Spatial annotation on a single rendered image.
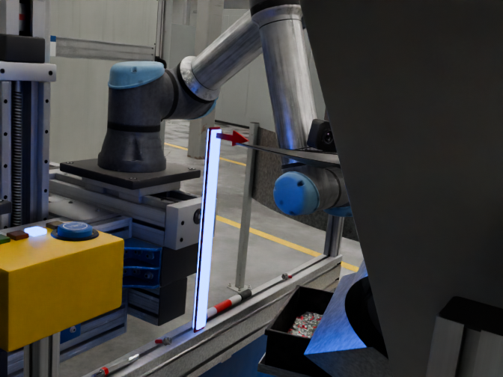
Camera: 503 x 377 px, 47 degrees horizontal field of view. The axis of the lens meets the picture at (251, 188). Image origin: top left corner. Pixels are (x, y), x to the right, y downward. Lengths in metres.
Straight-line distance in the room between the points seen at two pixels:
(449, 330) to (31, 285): 0.42
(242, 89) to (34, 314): 10.91
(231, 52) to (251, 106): 10.05
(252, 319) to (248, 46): 0.55
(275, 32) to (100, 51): 1.72
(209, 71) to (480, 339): 1.01
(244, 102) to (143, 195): 10.23
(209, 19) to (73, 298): 6.83
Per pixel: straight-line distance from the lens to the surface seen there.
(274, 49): 1.01
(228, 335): 1.04
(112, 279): 0.72
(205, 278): 0.94
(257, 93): 11.19
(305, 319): 1.10
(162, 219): 1.21
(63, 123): 2.56
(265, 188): 3.09
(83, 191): 1.36
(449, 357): 0.39
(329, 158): 0.72
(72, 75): 2.57
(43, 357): 0.74
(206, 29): 7.42
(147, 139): 1.28
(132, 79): 1.26
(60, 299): 0.67
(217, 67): 1.28
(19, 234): 0.71
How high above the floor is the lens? 1.29
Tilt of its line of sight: 12 degrees down
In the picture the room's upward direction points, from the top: 5 degrees clockwise
